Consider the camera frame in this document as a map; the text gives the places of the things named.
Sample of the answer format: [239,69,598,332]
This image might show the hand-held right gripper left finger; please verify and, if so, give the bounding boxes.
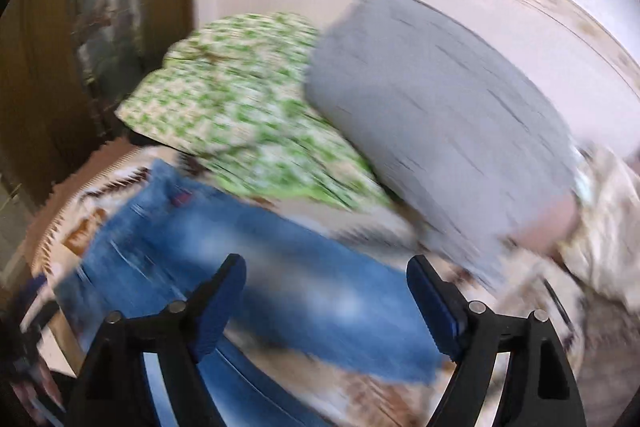
[65,253,247,427]

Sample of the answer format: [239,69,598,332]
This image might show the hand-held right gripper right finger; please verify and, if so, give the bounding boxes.
[406,255,587,427]

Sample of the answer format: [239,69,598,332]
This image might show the blue denim pants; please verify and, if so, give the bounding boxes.
[55,159,446,427]

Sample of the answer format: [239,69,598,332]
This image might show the leaf print blanket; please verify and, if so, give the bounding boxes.
[30,142,586,427]

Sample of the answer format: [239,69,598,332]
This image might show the grey brown fuzzy blanket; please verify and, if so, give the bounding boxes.
[575,287,640,408]

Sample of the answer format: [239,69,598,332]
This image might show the grey pillow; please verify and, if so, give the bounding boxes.
[303,0,581,290]

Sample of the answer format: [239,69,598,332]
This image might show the beige crumpled cloth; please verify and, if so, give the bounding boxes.
[555,147,640,308]

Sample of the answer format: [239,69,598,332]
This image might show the green patterned quilt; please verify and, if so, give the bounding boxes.
[115,12,396,210]

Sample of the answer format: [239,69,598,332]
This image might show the brown wooden wardrobe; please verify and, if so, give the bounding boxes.
[0,0,201,212]

